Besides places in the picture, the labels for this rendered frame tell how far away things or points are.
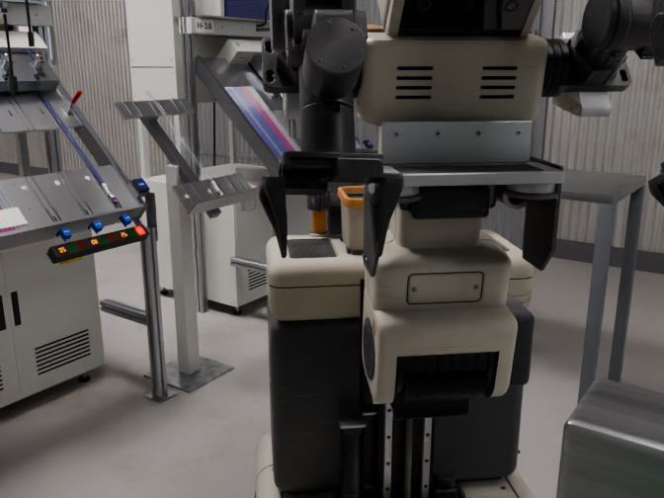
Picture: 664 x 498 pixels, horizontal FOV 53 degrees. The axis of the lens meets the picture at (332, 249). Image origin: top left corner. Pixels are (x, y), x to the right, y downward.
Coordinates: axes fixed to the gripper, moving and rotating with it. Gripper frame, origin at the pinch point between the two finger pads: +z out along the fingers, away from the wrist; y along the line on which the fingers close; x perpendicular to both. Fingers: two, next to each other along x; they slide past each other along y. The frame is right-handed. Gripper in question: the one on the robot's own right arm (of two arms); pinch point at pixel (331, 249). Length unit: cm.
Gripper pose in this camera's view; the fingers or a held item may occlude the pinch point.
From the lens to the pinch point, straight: 66.9
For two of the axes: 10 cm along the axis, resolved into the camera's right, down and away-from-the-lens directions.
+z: 0.4, 9.8, -2.0
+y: 9.8, 0.0, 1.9
